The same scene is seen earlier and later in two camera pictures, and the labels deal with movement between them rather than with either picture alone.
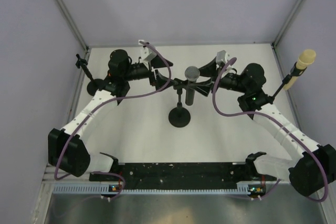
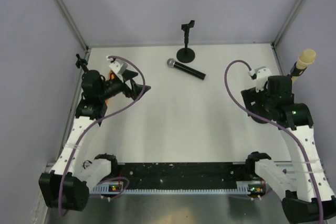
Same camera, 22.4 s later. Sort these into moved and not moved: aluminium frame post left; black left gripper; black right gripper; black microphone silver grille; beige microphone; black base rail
Moved: black microphone silver grille; black right gripper; black left gripper
Not moved: beige microphone; black base rail; aluminium frame post left
